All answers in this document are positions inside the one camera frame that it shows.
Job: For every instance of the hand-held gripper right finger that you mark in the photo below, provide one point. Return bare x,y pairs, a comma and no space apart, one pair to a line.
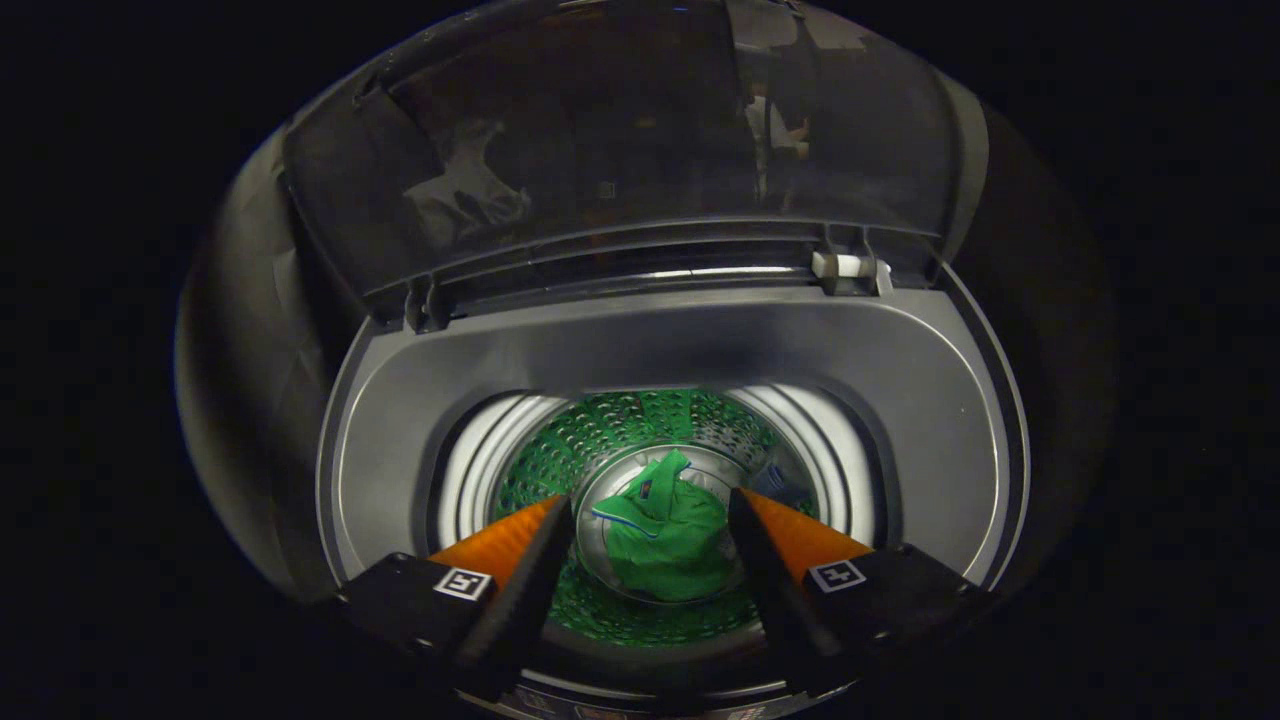
770,580

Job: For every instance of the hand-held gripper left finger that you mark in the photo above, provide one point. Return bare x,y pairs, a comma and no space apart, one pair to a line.
530,600

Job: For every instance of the green polo shirt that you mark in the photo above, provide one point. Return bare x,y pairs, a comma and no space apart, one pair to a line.
670,540

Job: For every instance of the dark grey washing machine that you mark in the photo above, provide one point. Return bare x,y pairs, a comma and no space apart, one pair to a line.
650,345

